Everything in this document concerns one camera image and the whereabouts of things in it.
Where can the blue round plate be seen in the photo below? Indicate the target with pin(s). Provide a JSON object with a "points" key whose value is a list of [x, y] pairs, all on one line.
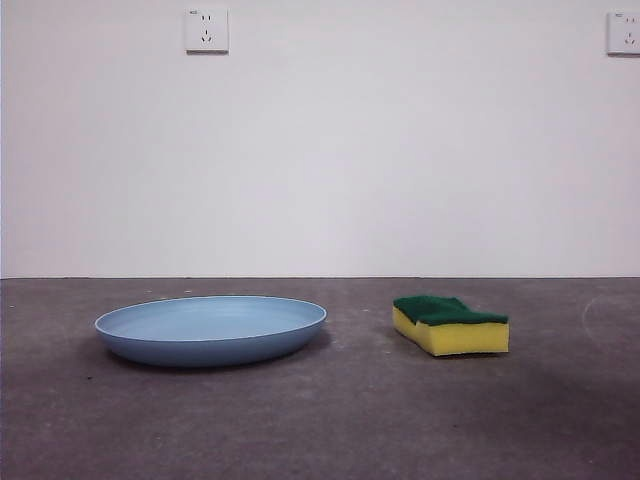
{"points": [[210, 335]]}

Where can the yellow sponge with green pad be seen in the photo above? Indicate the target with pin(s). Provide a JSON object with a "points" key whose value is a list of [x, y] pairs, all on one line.
{"points": [[465, 337]]}

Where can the white wall socket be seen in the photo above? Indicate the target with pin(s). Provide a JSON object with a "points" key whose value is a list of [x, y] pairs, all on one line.
{"points": [[207, 30], [625, 32]]}

